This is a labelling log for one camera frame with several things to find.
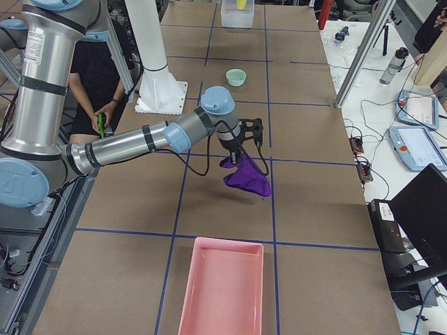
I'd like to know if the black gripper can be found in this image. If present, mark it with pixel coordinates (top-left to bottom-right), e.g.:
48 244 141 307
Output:
217 132 244 154

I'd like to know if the purple microfiber cloth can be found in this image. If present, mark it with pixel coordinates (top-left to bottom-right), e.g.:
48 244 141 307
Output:
219 154 272 198

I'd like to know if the mint green bowl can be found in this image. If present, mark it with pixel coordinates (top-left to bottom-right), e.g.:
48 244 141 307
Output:
226 68 247 87

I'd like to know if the yellow plastic cup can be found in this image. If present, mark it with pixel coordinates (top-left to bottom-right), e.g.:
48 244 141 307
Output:
236 0 247 10

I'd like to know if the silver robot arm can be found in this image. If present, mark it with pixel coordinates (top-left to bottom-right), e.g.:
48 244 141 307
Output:
1 1 244 208

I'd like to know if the translucent white plastic bin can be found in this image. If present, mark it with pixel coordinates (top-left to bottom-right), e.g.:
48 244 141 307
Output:
221 0 254 29

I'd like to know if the green handheld controller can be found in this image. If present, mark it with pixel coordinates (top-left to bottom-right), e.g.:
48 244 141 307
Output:
97 113 106 138

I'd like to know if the pink plastic bin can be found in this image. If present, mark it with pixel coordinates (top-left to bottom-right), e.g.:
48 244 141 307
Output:
178 237 264 334

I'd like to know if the person in black shirt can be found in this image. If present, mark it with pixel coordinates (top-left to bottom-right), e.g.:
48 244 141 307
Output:
68 40 126 144

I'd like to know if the black handheld tool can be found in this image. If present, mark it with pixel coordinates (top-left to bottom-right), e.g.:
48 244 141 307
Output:
335 26 349 42

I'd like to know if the red fire extinguisher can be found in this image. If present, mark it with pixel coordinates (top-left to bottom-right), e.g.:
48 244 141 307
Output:
318 0 332 30

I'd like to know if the clear water bottle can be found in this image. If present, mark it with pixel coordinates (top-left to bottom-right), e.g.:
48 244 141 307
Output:
379 47 409 84

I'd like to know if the far teach pendant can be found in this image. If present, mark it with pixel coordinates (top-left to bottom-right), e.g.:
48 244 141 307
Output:
395 89 439 131

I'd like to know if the teach pendant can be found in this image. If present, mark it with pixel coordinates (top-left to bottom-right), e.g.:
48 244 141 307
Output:
388 126 446 172
395 89 439 131

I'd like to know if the near teach pendant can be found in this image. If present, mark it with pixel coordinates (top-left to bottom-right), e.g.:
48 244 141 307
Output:
388 126 446 172

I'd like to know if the small black tripod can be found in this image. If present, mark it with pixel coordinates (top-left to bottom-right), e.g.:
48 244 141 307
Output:
379 25 389 56

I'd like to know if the black computer monitor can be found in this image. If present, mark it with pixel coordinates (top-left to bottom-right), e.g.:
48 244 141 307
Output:
390 163 446 260

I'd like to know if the black monitor stand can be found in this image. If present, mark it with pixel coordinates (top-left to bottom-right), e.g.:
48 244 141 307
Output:
367 199 446 311

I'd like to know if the wooden board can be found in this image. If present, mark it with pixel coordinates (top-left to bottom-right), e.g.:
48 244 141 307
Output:
413 25 446 86

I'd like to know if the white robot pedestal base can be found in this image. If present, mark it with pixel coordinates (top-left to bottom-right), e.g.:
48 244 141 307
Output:
125 0 188 115

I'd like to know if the aluminium frame post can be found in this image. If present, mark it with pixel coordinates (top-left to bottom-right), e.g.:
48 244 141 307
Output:
335 0 396 109

